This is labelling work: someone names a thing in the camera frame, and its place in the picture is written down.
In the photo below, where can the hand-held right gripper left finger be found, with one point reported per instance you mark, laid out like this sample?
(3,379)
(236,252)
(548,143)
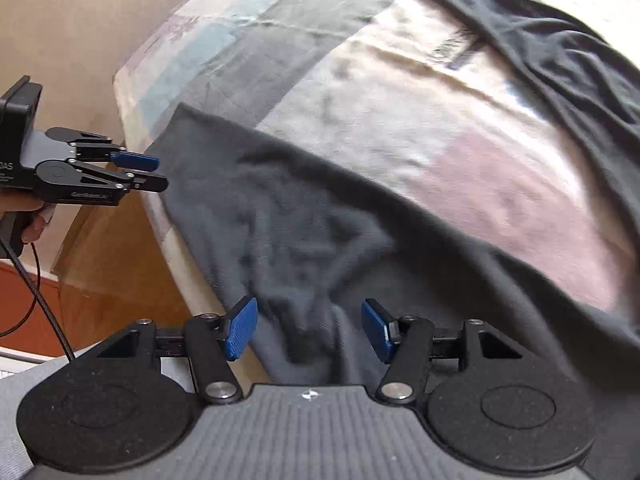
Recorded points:
(241,327)

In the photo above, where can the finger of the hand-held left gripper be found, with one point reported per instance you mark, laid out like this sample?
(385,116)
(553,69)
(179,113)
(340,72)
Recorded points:
(137,161)
(150,183)

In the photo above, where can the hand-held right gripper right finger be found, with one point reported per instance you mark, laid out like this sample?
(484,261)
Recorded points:
(376,329)

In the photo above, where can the dark grey pants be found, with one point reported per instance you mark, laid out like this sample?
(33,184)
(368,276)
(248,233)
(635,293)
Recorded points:
(300,235)

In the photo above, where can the person's left hand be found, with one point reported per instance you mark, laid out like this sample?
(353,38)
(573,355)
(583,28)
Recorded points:
(37,222)

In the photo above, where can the bed with patchwork sheet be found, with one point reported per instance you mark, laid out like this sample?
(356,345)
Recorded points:
(400,110)

